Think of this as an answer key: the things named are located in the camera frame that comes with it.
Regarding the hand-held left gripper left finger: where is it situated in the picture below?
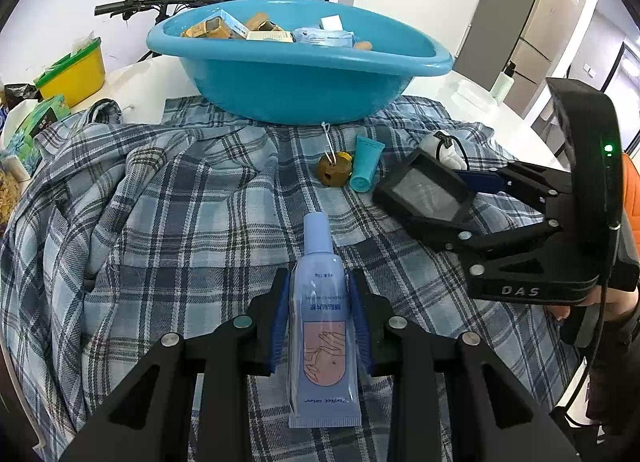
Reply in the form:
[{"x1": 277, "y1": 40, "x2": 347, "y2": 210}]
[{"x1": 59, "y1": 267, "x2": 292, "y2": 462}]

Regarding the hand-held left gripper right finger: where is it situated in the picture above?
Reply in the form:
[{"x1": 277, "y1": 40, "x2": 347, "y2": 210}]
[{"x1": 348, "y1": 268, "x2": 583, "y2": 462}]

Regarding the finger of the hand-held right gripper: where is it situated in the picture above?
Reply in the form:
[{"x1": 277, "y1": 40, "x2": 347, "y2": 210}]
[
  {"x1": 456, "y1": 160, "x2": 576, "y2": 215},
  {"x1": 402, "y1": 218, "x2": 600, "y2": 285}
]

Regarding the pale blue hand cream tube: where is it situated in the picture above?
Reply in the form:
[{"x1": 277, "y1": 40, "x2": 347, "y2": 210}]
[{"x1": 288, "y1": 213, "x2": 362, "y2": 429}]

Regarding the black square box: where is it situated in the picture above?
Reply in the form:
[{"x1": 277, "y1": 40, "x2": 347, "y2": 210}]
[{"x1": 372, "y1": 149, "x2": 478, "y2": 237}]

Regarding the white plush keychain black loop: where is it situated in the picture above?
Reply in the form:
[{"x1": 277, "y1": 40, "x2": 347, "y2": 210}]
[{"x1": 417, "y1": 131, "x2": 471, "y2": 173}]

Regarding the small teal tube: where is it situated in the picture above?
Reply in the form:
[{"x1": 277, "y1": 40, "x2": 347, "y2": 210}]
[{"x1": 348, "y1": 136, "x2": 387, "y2": 193}]

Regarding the brown wooden keychain toy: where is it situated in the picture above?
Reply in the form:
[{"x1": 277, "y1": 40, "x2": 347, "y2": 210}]
[{"x1": 318, "y1": 122, "x2": 354, "y2": 189}]

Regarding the blue plastic basin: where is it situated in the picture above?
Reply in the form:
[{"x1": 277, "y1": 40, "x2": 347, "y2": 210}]
[{"x1": 146, "y1": 0, "x2": 454, "y2": 125}]

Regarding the person's right forearm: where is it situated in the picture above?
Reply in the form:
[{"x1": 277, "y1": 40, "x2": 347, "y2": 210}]
[{"x1": 585, "y1": 327, "x2": 640, "y2": 443}]

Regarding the clear plastic container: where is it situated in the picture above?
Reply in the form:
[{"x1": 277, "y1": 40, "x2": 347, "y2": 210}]
[{"x1": 450, "y1": 79, "x2": 498, "y2": 115}]

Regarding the yellow container green lid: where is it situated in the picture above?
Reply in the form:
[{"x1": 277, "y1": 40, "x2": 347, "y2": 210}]
[{"x1": 34, "y1": 38, "x2": 107, "y2": 108}]

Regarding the person's right hand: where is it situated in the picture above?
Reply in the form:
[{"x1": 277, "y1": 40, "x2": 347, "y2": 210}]
[{"x1": 606, "y1": 288, "x2": 640, "y2": 337}]

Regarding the orange object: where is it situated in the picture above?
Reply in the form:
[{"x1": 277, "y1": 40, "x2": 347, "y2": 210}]
[{"x1": 622, "y1": 154, "x2": 640, "y2": 225}]

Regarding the pale green pump bottle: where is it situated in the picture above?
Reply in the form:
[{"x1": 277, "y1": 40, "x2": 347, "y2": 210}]
[{"x1": 490, "y1": 62, "x2": 517, "y2": 103}]

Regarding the blue plaid shirt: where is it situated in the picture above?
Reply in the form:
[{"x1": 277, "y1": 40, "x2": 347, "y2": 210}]
[{"x1": 0, "y1": 94, "x2": 586, "y2": 462}]

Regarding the beige refrigerator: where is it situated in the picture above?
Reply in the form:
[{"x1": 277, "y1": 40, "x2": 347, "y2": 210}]
[{"x1": 452, "y1": 0, "x2": 583, "y2": 117}]

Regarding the light blue wipes packet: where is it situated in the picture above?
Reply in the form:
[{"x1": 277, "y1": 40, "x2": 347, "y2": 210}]
[{"x1": 294, "y1": 28, "x2": 355, "y2": 48}]

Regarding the cream yellow box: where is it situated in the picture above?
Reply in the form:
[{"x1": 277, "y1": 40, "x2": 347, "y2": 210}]
[{"x1": 247, "y1": 20, "x2": 296, "y2": 44}]

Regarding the white blue box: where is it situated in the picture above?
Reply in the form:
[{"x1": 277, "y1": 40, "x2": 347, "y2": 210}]
[{"x1": 220, "y1": 12, "x2": 251, "y2": 38}]

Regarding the green tissue pack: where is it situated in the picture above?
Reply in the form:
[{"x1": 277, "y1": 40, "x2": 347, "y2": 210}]
[{"x1": 15, "y1": 94, "x2": 71, "y2": 143}]

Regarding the black bicycle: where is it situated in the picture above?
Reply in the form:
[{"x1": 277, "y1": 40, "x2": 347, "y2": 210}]
[{"x1": 94, "y1": 0, "x2": 224, "y2": 63}]

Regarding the black snack packet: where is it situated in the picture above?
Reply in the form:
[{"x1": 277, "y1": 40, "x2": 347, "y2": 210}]
[{"x1": 2, "y1": 83, "x2": 38, "y2": 103}]

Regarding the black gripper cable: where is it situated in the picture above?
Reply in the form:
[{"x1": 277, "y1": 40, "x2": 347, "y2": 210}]
[{"x1": 550, "y1": 222, "x2": 626, "y2": 425}]

